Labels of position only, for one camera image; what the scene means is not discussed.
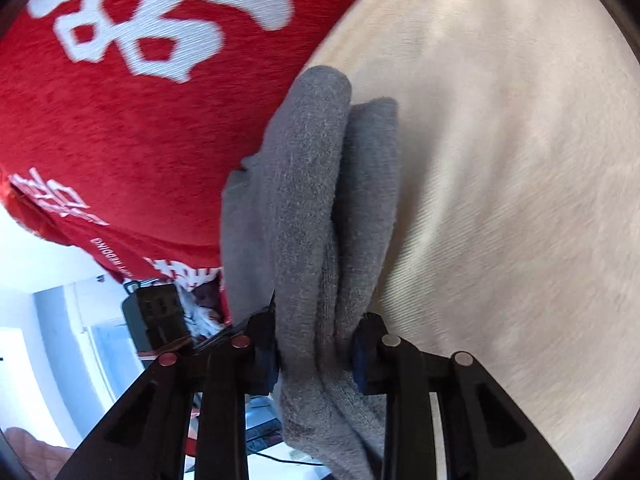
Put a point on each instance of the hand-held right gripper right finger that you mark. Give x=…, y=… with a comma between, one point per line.
x=359, y=365

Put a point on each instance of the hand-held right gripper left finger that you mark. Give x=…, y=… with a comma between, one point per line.
x=267, y=370

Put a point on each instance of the grey knit cloth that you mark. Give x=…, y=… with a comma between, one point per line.
x=305, y=210

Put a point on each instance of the dark grey box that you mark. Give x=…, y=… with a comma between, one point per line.
x=157, y=317

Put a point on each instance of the cream cloth mat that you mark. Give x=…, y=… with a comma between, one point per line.
x=500, y=160

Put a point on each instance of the pink cloth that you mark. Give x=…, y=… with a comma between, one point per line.
x=30, y=452

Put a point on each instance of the red printed blanket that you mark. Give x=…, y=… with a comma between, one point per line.
x=150, y=135

